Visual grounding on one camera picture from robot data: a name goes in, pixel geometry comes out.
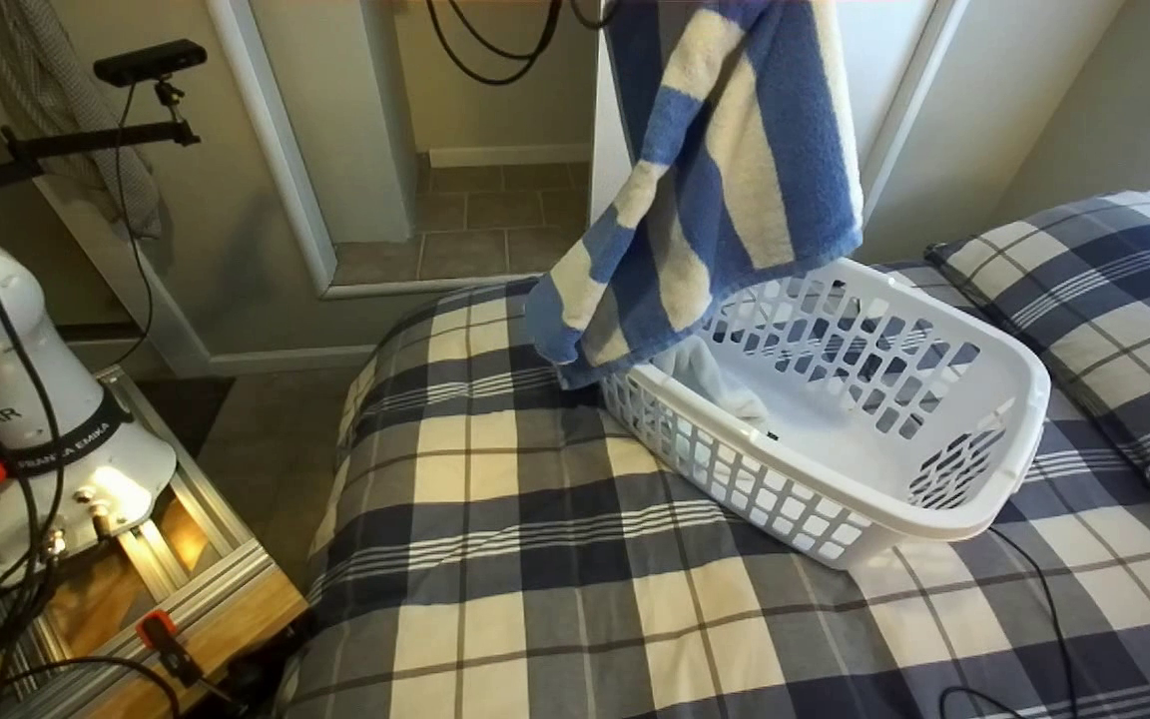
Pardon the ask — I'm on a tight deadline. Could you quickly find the blue white striped towel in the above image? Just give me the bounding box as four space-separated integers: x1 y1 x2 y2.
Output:
519 0 871 397

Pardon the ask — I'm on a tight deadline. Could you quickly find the white plastic laundry basket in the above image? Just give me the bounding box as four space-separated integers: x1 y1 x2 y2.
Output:
591 256 1060 575

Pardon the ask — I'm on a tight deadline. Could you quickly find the white cloth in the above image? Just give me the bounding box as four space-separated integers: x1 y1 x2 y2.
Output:
662 336 779 430

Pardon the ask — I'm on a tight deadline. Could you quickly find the plaid comforter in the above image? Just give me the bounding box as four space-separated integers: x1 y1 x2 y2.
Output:
272 273 1150 719

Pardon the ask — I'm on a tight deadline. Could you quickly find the large plaid pillow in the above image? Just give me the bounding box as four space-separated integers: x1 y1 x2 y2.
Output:
928 187 1150 540

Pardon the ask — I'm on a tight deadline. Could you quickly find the red handled clamp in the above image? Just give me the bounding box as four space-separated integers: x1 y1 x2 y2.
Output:
132 606 217 691

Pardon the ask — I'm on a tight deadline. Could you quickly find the black stereo camera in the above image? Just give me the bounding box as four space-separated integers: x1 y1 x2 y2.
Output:
87 38 217 91

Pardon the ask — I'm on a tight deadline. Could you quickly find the black camera stand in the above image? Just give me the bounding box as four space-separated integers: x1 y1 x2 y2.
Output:
0 75 202 204

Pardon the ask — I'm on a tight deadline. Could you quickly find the thin black bed cable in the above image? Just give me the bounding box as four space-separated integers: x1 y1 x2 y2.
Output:
935 524 1090 719

